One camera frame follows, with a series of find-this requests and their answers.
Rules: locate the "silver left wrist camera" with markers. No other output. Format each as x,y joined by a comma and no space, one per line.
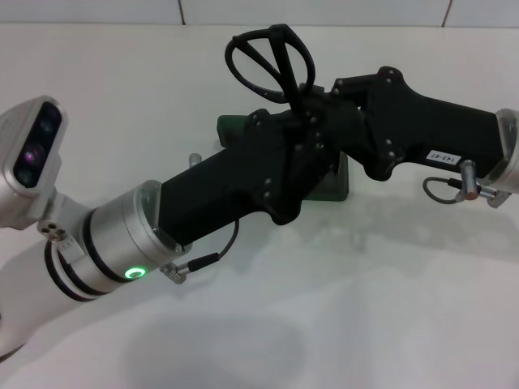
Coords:
32,150

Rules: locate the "black glasses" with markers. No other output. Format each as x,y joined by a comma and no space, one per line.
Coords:
280,30

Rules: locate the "green glasses case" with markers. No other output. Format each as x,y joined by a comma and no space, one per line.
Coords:
332,186

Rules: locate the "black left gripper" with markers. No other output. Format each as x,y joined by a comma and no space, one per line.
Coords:
227,182

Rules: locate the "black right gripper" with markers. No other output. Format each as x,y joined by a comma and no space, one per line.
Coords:
425,125

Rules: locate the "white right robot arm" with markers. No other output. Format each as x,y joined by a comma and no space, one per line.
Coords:
509,146

